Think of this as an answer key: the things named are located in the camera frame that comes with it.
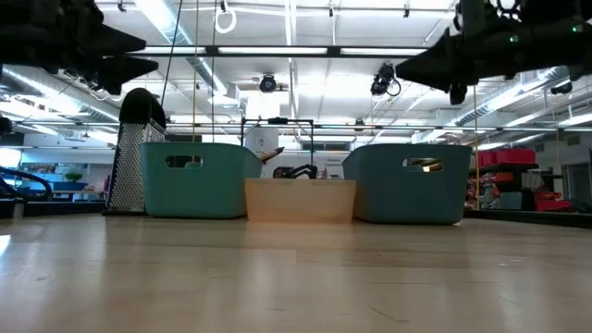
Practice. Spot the small green plant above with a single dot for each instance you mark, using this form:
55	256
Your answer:
73	176

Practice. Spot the orange wooden tray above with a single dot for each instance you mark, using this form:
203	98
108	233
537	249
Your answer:
300	201

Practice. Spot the black curved tube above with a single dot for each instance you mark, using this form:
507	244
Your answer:
32	175

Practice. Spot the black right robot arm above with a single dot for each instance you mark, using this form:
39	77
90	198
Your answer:
546	46

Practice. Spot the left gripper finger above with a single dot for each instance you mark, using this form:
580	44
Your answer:
115	41
125	71

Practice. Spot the black round ceiling camera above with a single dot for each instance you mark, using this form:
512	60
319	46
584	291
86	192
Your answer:
268	84

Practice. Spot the wooden spoon with label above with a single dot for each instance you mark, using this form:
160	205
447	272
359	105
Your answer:
270	155

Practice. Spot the blue-grey plastic bin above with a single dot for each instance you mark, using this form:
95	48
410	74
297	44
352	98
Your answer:
407	199

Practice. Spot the shelf with red bins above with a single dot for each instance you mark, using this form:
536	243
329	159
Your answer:
509	156

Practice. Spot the teal green plastic bin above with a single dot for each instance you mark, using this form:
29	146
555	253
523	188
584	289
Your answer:
203	189

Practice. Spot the black metal frame stand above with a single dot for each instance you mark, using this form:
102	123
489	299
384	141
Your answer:
277	121

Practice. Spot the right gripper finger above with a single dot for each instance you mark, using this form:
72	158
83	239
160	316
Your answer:
435	74
435	53

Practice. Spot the black aluminium table frame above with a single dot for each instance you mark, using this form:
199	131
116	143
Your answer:
532	217

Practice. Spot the black frame bar with lights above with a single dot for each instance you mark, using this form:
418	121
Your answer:
210	51

